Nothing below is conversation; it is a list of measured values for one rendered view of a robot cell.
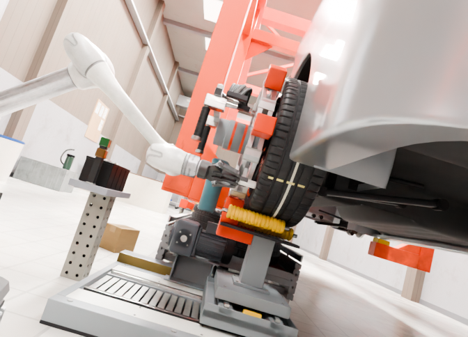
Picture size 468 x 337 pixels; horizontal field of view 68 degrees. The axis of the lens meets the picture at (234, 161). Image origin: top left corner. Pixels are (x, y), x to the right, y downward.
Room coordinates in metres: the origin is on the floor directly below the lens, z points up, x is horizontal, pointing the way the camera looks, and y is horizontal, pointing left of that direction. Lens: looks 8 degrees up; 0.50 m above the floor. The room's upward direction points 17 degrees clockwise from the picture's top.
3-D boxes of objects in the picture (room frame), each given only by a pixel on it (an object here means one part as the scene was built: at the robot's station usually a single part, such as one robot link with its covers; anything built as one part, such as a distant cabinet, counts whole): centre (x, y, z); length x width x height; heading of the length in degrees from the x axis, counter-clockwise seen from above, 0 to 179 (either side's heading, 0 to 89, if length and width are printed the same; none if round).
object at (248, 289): (1.60, -0.23, 0.32); 0.40 x 0.30 x 0.28; 1
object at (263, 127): (1.28, -0.07, 0.85); 0.09 x 0.08 x 0.07; 1
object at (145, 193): (9.58, 2.51, 0.40); 2.33 x 0.78 x 0.79; 91
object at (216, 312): (1.60, -0.23, 0.13); 0.50 x 0.36 x 0.10; 1
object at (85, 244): (1.76, 0.57, 0.21); 0.10 x 0.10 x 0.42; 1
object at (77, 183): (1.73, 0.57, 0.44); 0.43 x 0.17 x 0.03; 1
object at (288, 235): (1.60, -0.23, 0.49); 0.29 x 0.06 x 0.06; 91
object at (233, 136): (1.59, 0.02, 0.85); 0.21 x 0.14 x 0.14; 91
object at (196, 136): (1.42, 0.18, 0.83); 0.04 x 0.04 x 0.16
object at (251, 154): (1.59, -0.06, 0.85); 0.54 x 0.07 x 0.54; 1
